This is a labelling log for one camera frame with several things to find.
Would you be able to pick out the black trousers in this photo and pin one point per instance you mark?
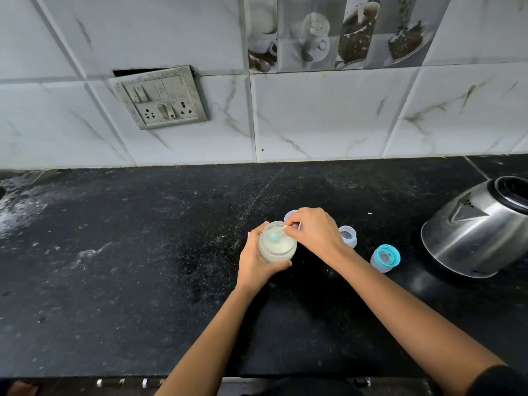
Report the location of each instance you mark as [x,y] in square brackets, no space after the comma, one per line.
[313,387]

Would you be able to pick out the person's left hand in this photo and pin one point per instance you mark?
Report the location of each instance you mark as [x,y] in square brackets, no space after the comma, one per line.
[251,268]

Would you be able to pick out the blue measuring spoon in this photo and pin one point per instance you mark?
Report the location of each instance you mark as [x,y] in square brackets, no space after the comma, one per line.
[273,236]

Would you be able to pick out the black shirt sleeve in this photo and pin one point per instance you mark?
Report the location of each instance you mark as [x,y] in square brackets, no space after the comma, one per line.
[499,383]

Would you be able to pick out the lilac round jar lid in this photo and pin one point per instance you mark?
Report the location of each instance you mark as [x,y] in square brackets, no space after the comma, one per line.
[288,214]

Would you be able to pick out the steel electric kettle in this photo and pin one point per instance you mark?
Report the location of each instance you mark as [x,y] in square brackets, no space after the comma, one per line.
[474,239]

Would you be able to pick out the dark wooden base cabinet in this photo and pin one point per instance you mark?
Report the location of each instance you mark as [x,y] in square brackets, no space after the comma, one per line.
[62,387]

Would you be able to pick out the clear milk powder jar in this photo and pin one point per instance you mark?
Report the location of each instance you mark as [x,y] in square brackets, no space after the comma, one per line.
[277,251]

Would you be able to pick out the grey wall switch socket panel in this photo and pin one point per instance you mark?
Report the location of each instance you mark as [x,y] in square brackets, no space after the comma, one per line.
[161,98]

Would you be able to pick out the person's right hand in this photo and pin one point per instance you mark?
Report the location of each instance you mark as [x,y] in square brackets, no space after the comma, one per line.
[317,235]

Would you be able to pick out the person's right forearm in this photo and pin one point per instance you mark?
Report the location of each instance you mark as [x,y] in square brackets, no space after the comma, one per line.
[412,325]

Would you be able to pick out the clear printed baby bottle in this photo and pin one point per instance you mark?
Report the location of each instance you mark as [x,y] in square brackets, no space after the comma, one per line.
[348,237]

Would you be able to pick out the clear bottle cap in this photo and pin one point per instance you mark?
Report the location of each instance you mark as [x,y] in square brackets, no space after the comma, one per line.
[378,265]

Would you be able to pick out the blue bottle collar with nipple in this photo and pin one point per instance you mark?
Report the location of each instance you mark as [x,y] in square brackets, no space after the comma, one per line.
[395,253]

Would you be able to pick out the person's left forearm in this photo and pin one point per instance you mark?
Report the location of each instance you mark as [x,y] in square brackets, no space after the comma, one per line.
[214,346]

